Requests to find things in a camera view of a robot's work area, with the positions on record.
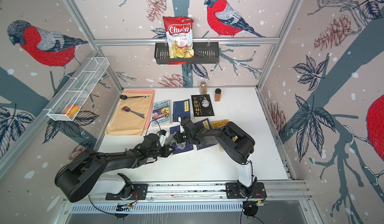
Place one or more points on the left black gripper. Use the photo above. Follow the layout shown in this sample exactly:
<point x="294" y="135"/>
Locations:
<point x="166" y="148"/>

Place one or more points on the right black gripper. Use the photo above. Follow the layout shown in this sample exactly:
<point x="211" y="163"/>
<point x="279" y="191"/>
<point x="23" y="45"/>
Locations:
<point x="177" y="136"/>

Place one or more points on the grey striped cleaning cloth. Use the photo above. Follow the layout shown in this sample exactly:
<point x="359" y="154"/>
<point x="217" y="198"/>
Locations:
<point x="174" y="143"/>

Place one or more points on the black Chinese paperback book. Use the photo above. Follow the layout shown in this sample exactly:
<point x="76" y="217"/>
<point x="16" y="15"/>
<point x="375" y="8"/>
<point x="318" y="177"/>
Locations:
<point x="202" y="106"/>

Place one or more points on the grey treehouse paperback book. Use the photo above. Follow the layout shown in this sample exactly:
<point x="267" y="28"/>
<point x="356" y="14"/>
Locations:
<point x="161" y="113"/>

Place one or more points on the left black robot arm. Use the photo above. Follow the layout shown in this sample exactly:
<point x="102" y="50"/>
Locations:
<point x="77" y="179"/>

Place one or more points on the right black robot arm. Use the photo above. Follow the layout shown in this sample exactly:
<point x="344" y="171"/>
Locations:
<point x="236" y="143"/>

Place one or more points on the upper navy thread-bound book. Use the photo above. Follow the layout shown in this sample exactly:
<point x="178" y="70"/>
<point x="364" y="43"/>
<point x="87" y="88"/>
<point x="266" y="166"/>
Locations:
<point x="181" y="109"/>

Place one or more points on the yellow treehouse paperback book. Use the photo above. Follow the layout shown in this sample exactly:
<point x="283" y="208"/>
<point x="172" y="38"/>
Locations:
<point x="219" y="124"/>

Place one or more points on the purple spoon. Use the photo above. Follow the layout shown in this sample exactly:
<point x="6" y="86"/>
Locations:
<point x="127" y="109"/>

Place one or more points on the glass jar orange spice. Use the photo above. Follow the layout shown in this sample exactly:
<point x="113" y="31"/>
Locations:
<point x="218" y="93"/>

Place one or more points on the glass jar brown spice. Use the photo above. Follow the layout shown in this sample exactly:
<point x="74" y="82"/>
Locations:
<point x="203" y="88"/>

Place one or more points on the black spoon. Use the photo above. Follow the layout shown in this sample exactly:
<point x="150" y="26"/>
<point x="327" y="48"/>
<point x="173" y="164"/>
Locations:
<point x="125" y="97"/>

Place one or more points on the orange packet in shelf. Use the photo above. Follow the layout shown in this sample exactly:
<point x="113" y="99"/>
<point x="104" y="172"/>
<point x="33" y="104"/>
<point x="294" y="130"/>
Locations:
<point x="71" y="110"/>

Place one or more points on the red cassava chips bag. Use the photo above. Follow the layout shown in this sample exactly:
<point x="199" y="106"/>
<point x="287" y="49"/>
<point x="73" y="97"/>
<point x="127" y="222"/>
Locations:
<point x="179" y="35"/>

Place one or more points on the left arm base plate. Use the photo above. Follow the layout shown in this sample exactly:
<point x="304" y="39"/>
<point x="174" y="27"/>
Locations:
<point x="131" y="192"/>

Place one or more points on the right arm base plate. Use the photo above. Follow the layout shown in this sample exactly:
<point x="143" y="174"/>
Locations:
<point x="238" y="191"/>

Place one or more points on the black wall basket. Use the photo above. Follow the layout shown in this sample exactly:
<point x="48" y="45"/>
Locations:
<point x="204" y="53"/>

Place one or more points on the white wire wall shelf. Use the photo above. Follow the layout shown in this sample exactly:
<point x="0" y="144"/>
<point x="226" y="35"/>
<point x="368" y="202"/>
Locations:
<point x="80" y="87"/>

